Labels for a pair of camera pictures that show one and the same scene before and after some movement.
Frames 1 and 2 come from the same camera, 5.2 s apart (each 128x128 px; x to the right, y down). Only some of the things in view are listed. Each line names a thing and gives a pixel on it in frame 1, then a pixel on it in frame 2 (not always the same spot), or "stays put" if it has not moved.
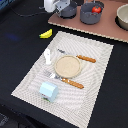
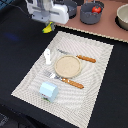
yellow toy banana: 46,34 to 48,28
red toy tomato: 96,9 stays put
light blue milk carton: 48,91 stays put
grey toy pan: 69,11 stays put
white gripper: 52,5 to 48,11
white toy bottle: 47,55 stays put
